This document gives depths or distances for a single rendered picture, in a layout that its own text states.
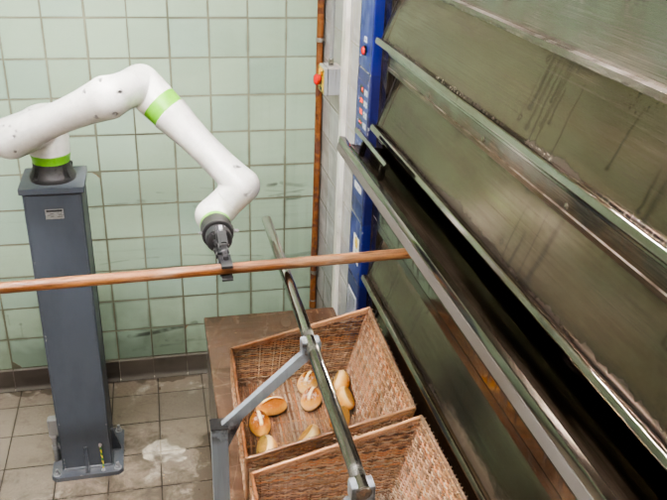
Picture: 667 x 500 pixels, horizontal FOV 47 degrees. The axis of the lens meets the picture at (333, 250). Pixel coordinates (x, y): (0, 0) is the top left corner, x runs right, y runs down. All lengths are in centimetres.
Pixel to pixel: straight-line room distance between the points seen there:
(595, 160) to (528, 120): 23
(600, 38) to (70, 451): 254
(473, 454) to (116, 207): 202
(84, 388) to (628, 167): 230
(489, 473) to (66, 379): 175
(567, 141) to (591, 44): 16
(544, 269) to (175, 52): 205
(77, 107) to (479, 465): 144
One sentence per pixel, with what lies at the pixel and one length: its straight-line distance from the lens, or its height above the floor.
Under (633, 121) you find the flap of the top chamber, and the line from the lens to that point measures 126.
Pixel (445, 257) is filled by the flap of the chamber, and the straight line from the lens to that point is 172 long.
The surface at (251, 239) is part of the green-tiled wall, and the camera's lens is 347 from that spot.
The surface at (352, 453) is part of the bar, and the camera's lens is 151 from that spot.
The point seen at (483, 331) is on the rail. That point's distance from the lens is 140.
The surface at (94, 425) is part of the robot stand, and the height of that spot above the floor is 22.
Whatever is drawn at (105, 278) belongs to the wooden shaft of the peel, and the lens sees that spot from 207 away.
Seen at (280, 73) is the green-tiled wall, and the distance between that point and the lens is 324.
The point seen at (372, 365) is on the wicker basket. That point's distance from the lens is 249.
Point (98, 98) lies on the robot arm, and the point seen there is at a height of 157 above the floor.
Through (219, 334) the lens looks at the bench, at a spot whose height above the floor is 58.
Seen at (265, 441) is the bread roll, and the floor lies 65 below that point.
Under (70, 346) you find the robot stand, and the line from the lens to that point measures 297.
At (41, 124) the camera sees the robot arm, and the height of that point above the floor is 147.
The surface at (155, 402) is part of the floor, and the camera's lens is 361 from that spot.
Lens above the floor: 216
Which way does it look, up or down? 26 degrees down
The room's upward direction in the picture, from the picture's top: 2 degrees clockwise
